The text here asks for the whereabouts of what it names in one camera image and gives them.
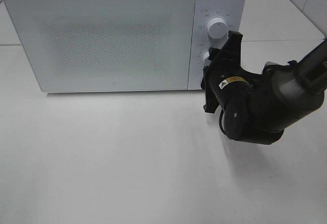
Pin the white microwave door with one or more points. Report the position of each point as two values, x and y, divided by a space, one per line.
105 45

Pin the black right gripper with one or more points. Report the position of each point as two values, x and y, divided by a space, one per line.
225 79

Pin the white microwave oven body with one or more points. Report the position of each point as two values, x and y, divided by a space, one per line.
219 4

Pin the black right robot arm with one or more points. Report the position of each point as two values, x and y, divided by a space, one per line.
256 108

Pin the white timer knob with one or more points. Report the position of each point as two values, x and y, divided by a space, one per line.
205 58

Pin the upper white power knob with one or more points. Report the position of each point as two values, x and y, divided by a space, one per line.
217 28

